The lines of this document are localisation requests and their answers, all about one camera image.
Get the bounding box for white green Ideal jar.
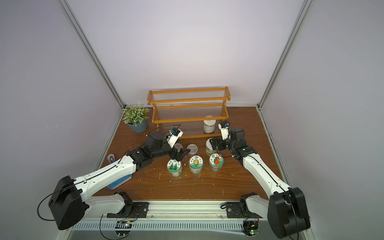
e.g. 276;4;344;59
206;138;217;157

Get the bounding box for clear cup red label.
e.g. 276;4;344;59
187;144;199;156

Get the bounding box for green tree lid jar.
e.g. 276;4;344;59
167;160;182;177

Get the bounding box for tomato lid jar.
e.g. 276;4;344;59
209;154;224;172

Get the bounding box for sunflower lid jar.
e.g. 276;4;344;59
189;155;204;175

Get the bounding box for clear cup yellow seeds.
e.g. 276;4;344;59
174;143;183;151

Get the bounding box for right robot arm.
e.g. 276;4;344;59
210;126;311;239

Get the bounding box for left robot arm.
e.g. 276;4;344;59
48;128;190;230

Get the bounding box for white lid text jar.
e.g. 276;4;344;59
203;120;216;134

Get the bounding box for wooden three-tier shelf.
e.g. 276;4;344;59
147;87;231;139

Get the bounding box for potted green plant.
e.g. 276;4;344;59
122;104;150;133

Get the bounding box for blue white scraper tray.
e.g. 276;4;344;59
107;154;132;190

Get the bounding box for right controller board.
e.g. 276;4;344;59
242;221;261;237

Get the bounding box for controller board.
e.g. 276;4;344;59
242;221;261;237
115;221;133;239

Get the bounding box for left controller board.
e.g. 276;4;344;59
115;221;133;239

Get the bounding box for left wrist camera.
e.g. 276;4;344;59
166;128;184;148

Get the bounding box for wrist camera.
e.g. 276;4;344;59
218;121;230;141
166;128;184;148

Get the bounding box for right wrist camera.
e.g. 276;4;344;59
218;121;230;141

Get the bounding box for aluminium front rail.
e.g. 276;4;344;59
80;199;311;223

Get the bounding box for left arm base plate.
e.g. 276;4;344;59
107;202;149;219

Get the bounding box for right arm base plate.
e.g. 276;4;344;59
220;202;263;219

